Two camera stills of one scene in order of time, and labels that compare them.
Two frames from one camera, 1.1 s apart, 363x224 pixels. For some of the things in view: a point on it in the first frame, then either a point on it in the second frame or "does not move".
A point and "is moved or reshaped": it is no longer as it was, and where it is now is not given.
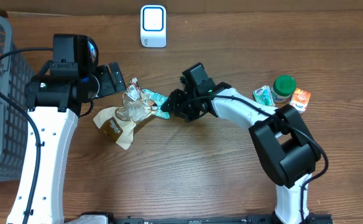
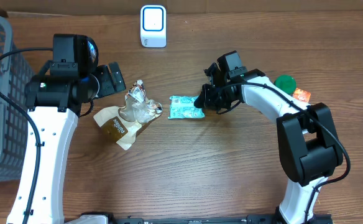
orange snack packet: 300,99 does not move
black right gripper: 176,106 → 206,100
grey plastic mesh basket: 5,127 does not move
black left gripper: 105,74 does not move
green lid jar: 283,88 does not move
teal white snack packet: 158,100 is moved or reshaped
